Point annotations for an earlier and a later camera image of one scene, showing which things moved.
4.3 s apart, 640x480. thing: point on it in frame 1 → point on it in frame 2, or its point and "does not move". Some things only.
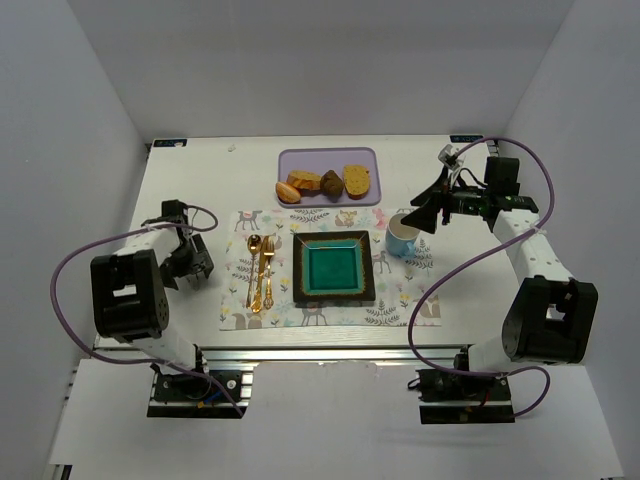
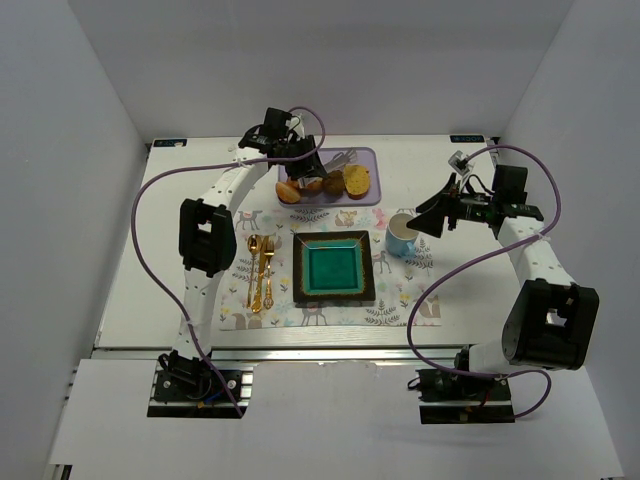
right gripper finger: x=425 y=217 does not move
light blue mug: x=400 y=238 does not move
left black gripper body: x=198 y=261 → x=304 y=163
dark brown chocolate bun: x=331 y=184 does not move
